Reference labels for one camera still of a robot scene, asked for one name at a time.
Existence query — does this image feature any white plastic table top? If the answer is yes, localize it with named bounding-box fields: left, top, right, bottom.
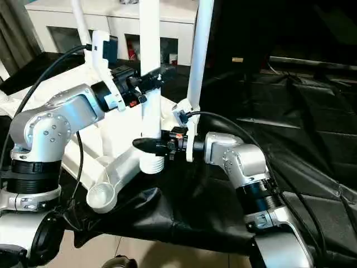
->
left=0, top=56, right=193, bottom=214

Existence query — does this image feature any white plastic table leg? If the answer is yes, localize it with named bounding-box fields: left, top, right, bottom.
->
left=186, top=0, right=215, bottom=112
left=70, top=0, right=94, bottom=50
left=138, top=0, right=167, bottom=175

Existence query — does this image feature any white cabinet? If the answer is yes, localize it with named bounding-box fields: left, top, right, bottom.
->
left=25, top=0, right=200, bottom=65

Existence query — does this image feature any grey curtain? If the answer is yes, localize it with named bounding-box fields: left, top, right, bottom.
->
left=0, top=0, right=44, bottom=78

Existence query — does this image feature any black mat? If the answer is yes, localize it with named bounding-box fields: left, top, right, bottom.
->
left=0, top=51, right=357, bottom=263

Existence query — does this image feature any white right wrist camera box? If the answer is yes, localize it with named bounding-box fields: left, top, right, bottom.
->
left=173, top=99, right=198, bottom=164

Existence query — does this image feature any silver metal rail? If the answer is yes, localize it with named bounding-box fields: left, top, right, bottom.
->
left=271, top=55, right=357, bottom=69

